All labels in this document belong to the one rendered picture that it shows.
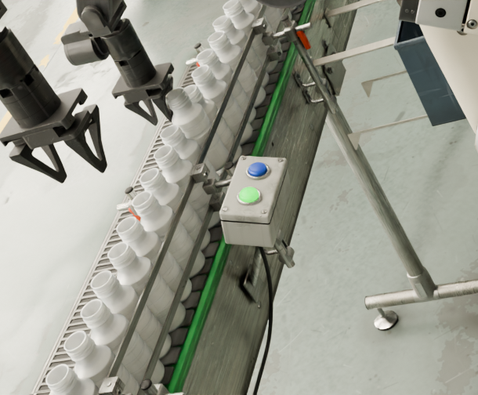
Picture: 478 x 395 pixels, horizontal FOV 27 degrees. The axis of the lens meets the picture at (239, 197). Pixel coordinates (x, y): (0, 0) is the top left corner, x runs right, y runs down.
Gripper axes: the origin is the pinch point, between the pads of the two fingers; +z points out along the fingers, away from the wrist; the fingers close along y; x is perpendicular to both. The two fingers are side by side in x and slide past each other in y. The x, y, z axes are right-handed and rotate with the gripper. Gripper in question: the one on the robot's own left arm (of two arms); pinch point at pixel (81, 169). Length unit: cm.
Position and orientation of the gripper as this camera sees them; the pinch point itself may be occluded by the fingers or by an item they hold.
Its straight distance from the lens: 122.2
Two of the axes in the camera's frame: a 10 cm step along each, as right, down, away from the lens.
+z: 4.5, 7.2, 5.3
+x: 2.4, -6.7, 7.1
